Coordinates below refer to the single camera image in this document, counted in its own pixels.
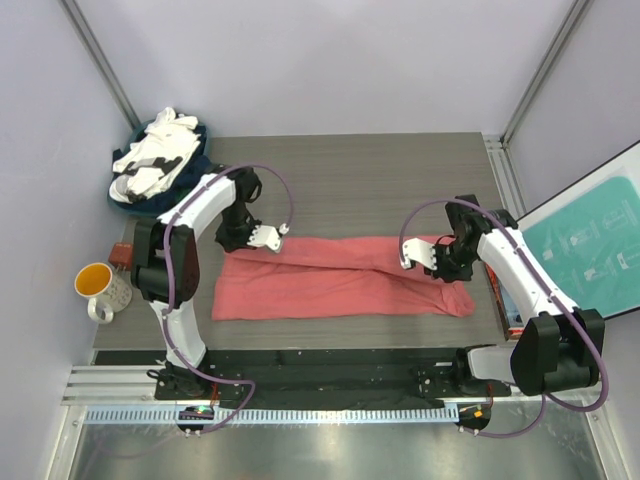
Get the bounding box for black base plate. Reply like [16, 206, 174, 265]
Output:
[153, 349, 512, 401]

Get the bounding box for right aluminium corner post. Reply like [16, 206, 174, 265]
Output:
[500, 0, 593, 149]

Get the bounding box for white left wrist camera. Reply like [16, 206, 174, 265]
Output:
[247, 223, 289, 253]

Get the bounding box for aluminium front rail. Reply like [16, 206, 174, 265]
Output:
[61, 362, 610, 426]

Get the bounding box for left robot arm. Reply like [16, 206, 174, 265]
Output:
[131, 166, 264, 400]

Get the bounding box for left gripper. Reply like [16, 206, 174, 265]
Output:
[215, 202, 262, 254]

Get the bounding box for small red box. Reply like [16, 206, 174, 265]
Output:
[108, 242, 133, 270]

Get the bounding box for aluminium corner post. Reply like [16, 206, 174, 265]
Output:
[59, 0, 140, 129]
[500, 0, 593, 149]

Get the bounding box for white mug orange inside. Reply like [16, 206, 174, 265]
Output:
[74, 262, 133, 324]

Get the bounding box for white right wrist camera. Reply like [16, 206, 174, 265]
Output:
[400, 238, 437, 271]

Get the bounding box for red book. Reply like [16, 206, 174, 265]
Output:
[483, 263, 526, 343]

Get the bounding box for left aluminium corner post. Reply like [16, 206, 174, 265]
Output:
[59, 0, 140, 129]

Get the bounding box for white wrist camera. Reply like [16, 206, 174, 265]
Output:
[400, 238, 437, 271]
[247, 223, 289, 253]

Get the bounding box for teal laundry basket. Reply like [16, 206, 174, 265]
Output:
[106, 119, 215, 219]

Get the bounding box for aluminium frame rail right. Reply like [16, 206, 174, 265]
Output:
[483, 135, 525, 219]

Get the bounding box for pink t-shirt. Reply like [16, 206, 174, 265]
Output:
[212, 237, 475, 321]

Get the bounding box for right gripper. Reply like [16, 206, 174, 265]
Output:
[423, 239, 480, 282]

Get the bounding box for white t-shirt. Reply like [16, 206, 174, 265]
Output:
[109, 107, 202, 204]

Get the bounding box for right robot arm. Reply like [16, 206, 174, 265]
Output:
[429, 195, 609, 398]

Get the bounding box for teal instruction board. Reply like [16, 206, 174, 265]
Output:
[518, 143, 639, 318]

